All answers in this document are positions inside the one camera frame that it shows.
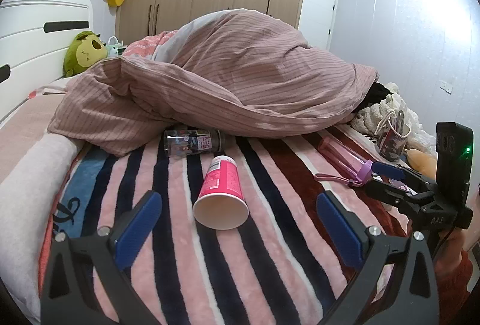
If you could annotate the white fluffy blanket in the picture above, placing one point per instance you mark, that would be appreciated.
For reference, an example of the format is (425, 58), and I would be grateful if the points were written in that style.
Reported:
(390, 114)

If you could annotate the orange plush toy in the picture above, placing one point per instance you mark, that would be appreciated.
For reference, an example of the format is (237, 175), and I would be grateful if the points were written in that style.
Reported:
(422, 161)

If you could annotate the black cloth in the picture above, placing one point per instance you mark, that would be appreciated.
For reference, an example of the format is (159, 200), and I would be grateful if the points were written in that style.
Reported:
(377, 96)

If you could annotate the person's right hand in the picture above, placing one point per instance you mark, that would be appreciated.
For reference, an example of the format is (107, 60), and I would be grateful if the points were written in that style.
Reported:
(450, 244)

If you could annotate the white fleece bolster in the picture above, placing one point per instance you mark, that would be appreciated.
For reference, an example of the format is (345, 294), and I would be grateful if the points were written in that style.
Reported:
(30, 205)

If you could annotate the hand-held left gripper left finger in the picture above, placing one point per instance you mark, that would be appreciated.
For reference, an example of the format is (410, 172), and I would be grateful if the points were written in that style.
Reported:
(138, 232)

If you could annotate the striped fleece blanket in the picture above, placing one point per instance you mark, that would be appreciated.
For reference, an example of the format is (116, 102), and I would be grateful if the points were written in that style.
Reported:
(240, 235)

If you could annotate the white wall socket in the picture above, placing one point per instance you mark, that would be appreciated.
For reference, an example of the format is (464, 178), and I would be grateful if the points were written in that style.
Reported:
(446, 86)

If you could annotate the pink paper cup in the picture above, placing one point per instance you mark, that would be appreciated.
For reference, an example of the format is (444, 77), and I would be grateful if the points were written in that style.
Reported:
(222, 193)

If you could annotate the green plush toy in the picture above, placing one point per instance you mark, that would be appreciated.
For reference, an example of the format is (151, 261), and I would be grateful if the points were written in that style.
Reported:
(83, 52)

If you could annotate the pink printed pillow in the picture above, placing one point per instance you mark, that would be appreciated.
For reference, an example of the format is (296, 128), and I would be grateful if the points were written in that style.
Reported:
(150, 44)

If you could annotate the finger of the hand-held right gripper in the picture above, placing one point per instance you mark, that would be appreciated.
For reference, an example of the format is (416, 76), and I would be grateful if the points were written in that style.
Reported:
(390, 194)
(388, 170)

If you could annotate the person's right forearm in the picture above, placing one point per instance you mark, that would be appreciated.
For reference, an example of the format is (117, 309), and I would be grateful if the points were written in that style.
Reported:
(455, 283)

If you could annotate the white bed headboard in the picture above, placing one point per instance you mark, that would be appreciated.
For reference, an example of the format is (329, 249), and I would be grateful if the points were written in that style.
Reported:
(41, 43)

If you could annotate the pink bed sheet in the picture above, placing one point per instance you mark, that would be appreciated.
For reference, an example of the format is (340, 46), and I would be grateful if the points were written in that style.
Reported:
(26, 118)

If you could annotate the small white plush toy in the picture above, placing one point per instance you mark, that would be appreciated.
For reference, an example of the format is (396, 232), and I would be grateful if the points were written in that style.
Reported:
(113, 46)

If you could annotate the pink striped duvet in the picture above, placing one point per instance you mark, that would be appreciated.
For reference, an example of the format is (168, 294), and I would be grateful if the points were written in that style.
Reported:
(225, 84)

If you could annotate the white door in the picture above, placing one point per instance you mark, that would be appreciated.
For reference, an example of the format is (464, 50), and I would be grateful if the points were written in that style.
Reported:
(318, 15)

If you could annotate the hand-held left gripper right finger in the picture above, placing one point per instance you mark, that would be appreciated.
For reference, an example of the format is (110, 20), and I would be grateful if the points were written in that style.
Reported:
(339, 231)

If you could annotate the pink water bottle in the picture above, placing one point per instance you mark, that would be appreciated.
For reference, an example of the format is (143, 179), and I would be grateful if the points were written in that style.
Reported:
(343, 162)

